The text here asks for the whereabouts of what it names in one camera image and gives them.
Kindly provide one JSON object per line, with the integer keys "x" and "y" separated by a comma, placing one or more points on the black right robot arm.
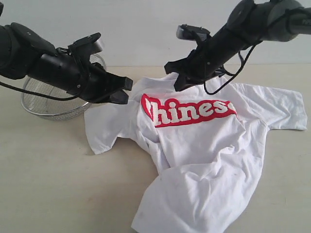
{"x": 248, "y": 25}

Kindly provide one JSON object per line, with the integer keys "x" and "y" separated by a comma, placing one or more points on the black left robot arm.
{"x": 25, "y": 53}

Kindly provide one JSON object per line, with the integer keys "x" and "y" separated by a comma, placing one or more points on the white t-shirt red print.
{"x": 208, "y": 150}

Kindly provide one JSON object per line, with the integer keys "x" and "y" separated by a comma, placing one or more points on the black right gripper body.
{"x": 201, "y": 64}

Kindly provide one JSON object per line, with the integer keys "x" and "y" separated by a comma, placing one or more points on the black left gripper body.
{"x": 81, "y": 78}

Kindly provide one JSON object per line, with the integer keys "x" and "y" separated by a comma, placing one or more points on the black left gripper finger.
{"x": 112, "y": 82}
{"x": 119, "y": 97}

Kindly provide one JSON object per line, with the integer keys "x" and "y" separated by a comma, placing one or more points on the metal wire mesh basket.
{"x": 49, "y": 107}

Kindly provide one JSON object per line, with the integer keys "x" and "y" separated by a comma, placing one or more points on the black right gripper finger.
{"x": 182, "y": 83}

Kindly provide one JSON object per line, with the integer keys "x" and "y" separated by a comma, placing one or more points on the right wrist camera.
{"x": 192, "y": 33}

